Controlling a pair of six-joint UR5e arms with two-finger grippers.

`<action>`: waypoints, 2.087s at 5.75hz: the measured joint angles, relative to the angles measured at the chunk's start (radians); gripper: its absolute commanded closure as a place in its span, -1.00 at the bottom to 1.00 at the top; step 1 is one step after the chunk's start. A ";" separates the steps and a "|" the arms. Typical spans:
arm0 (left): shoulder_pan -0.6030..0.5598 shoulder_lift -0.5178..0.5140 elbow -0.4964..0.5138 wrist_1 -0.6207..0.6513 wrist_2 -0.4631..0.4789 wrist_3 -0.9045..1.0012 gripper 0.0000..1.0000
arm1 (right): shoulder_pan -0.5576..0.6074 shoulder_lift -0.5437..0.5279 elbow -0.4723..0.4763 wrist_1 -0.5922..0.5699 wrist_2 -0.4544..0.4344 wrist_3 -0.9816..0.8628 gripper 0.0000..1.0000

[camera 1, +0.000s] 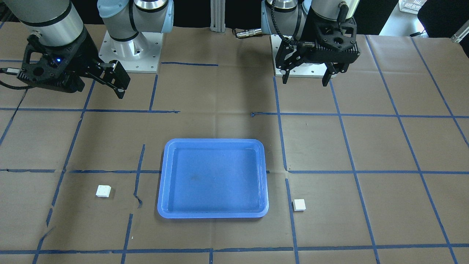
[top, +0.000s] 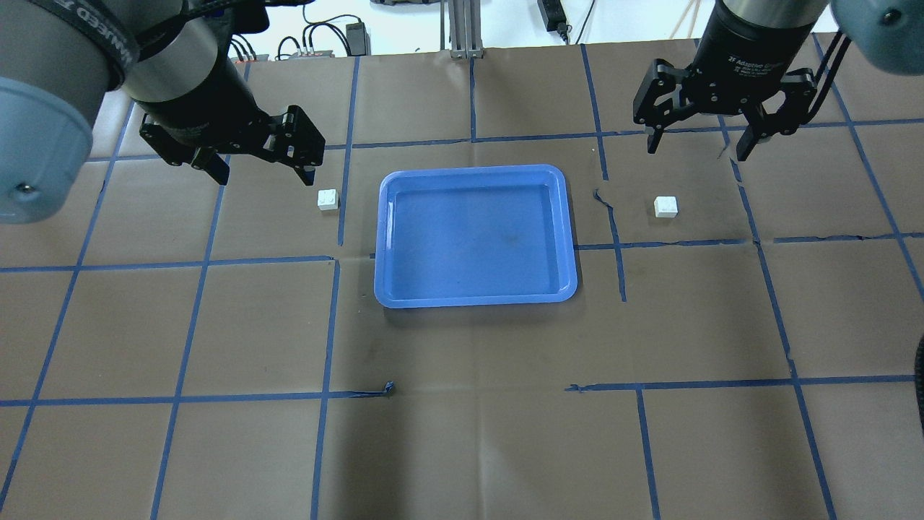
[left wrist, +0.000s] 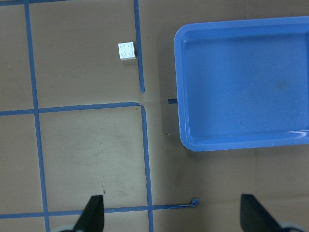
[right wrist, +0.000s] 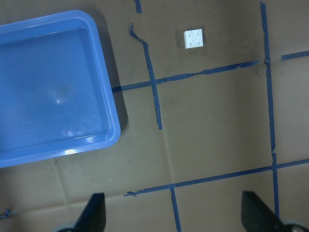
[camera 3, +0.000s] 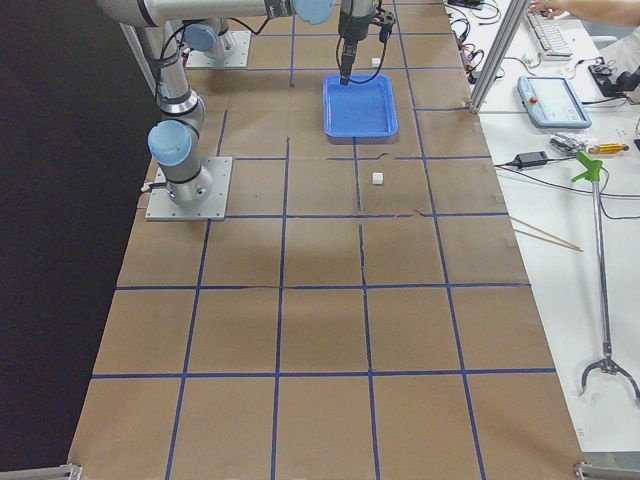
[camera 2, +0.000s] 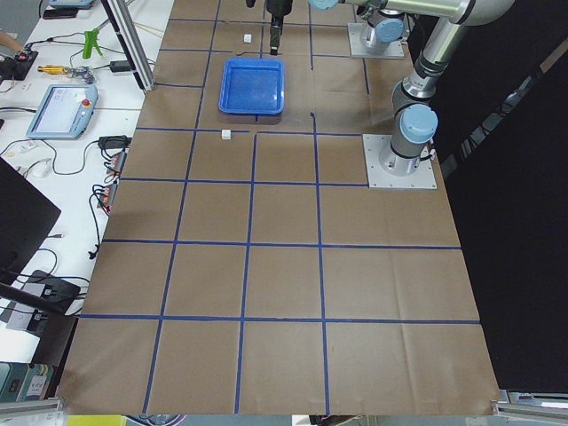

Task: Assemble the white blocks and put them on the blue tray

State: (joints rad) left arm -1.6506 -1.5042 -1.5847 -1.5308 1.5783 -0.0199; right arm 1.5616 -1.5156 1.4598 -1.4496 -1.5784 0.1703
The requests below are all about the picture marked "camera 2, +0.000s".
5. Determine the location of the green handled reacher grabber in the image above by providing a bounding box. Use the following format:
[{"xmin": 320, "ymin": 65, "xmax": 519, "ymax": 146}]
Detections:
[{"xmin": 82, "ymin": 28, "xmax": 103, "ymax": 59}]

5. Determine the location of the aluminium frame post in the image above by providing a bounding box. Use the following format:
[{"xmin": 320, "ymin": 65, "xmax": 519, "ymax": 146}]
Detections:
[{"xmin": 101, "ymin": 0, "xmax": 155, "ymax": 93}]

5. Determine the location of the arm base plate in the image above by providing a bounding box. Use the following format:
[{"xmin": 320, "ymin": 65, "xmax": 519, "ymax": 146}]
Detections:
[
  {"xmin": 362, "ymin": 134, "xmax": 438, "ymax": 190},
  {"xmin": 348, "ymin": 20, "xmax": 405, "ymax": 59}
]

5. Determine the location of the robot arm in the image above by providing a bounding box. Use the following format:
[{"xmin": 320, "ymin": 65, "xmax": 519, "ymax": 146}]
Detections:
[
  {"xmin": 264, "ymin": 0, "xmax": 406, "ymax": 59},
  {"xmin": 355, "ymin": 0, "xmax": 514, "ymax": 177}
]

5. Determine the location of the black power adapter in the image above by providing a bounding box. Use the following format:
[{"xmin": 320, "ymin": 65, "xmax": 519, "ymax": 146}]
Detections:
[{"xmin": 108, "ymin": 60, "xmax": 132, "ymax": 73}]

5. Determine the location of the brown paper table cover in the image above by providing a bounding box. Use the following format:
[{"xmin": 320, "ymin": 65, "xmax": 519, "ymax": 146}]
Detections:
[{"xmin": 58, "ymin": 1, "xmax": 499, "ymax": 415}]

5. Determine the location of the yellow brass tool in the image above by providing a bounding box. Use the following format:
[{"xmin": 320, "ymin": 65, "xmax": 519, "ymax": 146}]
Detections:
[{"xmin": 37, "ymin": 65, "xmax": 70, "ymax": 75}]

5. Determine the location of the blue plastic tray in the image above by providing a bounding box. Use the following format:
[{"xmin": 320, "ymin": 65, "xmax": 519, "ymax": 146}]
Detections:
[{"xmin": 218, "ymin": 57, "xmax": 285, "ymax": 115}]

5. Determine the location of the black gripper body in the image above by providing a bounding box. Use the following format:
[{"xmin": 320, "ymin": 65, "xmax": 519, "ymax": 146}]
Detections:
[{"xmin": 265, "ymin": 0, "xmax": 292, "ymax": 16}]

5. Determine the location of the teach pendant tablet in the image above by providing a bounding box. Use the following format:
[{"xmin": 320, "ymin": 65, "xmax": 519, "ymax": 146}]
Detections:
[{"xmin": 26, "ymin": 84, "xmax": 99, "ymax": 139}]

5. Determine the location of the person hand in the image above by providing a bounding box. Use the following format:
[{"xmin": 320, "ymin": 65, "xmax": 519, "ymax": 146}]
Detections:
[{"xmin": 0, "ymin": 30, "xmax": 24, "ymax": 51}]

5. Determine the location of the black monitor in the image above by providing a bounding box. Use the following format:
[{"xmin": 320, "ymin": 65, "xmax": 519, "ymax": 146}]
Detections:
[{"xmin": 0, "ymin": 160, "xmax": 61, "ymax": 285}]

